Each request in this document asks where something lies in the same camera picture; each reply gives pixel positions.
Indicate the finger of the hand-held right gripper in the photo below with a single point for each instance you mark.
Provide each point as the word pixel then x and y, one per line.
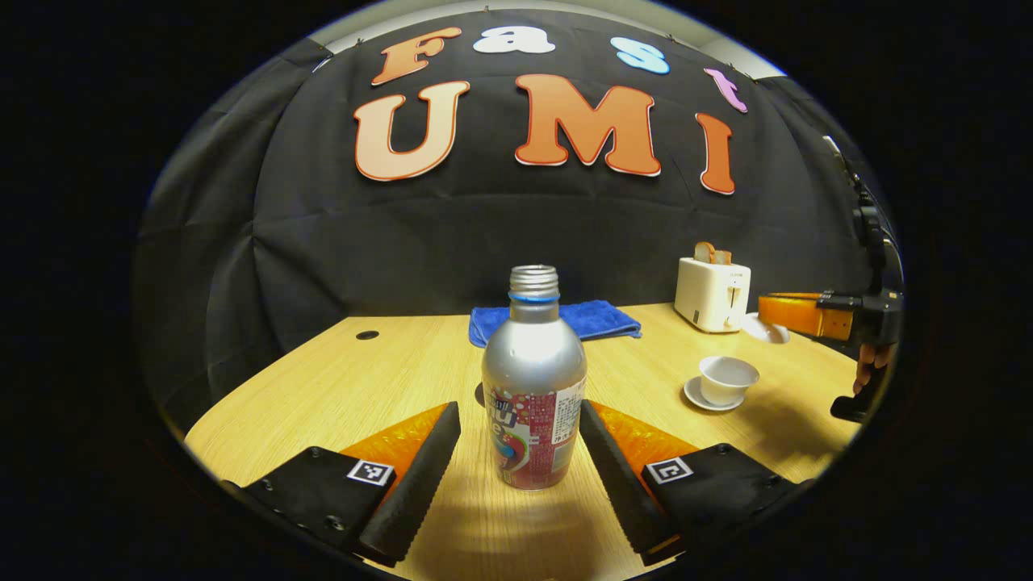
pixel 795 313

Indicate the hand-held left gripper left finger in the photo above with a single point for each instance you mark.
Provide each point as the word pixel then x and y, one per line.
pixel 420 484

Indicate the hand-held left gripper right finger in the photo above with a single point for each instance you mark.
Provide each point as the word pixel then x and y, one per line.
pixel 617 484

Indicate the white teacup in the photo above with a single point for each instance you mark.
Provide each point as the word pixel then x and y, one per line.
pixel 726 379

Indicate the silver water bottle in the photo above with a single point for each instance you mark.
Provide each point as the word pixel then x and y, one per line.
pixel 533 363

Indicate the white toaster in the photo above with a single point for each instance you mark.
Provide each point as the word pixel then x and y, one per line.
pixel 710 294

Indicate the toasted bread slice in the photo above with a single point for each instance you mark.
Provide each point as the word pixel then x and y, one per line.
pixel 723 257
pixel 704 252

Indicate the white saucer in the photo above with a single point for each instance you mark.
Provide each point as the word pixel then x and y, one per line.
pixel 698 397

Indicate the blue towel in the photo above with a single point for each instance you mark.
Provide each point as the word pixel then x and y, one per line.
pixel 601 319

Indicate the black backdrop cloth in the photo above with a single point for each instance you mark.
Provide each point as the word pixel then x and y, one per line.
pixel 403 242

